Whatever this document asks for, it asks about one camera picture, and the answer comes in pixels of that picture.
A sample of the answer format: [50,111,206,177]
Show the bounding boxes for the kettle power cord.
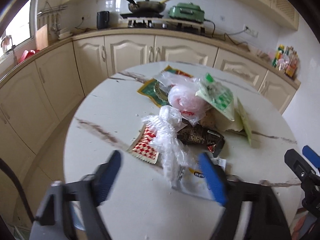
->
[74,16,98,31]

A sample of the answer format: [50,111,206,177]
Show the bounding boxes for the green and white food package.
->
[195,72,237,122]

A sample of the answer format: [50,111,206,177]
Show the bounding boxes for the pale green flat package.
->
[236,97,253,147]

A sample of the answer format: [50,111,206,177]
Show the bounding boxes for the white wall outlet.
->
[243,24,259,37]

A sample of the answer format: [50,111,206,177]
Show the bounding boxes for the green electric cooker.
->
[168,2,206,21]

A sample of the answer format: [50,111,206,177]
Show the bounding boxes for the thin clear plastic bag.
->
[154,71,200,92]

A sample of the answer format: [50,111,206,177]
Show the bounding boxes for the wooden cutting board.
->
[35,24,49,51]

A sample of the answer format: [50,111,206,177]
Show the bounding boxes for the kitchen window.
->
[0,0,35,61]

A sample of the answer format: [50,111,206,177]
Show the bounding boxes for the sink faucet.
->
[1,35,18,65]

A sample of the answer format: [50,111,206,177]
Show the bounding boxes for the black frying pan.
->
[116,0,167,14]

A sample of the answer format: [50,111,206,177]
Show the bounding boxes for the red plastic basket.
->
[18,49,40,63]

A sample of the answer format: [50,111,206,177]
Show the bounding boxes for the cluster of condiment bottles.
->
[272,44,300,78]

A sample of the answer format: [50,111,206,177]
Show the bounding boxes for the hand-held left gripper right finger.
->
[197,152,293,240]

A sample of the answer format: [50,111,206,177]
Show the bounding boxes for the dark brown snack wrapper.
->
[176,119,225,157]

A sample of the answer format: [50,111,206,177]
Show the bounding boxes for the black power cable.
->
[204,19,248,46]

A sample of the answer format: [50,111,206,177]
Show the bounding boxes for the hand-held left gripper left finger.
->
[30,150,123,240]

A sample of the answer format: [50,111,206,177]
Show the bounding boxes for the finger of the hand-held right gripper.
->
[284,149,320,209]
[302,145,320,169]

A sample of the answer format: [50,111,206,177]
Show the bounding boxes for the metal utensil rack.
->
[37,1,68,35]

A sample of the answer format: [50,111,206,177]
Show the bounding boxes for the stack of white plates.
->
[58,29,74,40]

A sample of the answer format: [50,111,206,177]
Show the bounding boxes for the black electric kettle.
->
[96,10,111,30]

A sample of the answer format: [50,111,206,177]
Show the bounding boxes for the thick black cable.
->
[0,157,35,223]

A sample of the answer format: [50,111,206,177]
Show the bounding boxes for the white pouch with yellow label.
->
[175,157,227,201]

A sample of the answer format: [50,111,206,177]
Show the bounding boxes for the cream lower kitchen cabinets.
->
[0,27,302,205]

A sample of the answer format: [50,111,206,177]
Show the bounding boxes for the green and yellow snack wrapper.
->
[137,65,195,108]

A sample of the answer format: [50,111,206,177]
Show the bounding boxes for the red checkered snack wrapper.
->
[127,124,160,165]

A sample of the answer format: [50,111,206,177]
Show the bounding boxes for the gas stove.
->
[120,12,207,35]

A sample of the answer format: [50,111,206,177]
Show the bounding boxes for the pink and white plastic bag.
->
[167,82,208,127]

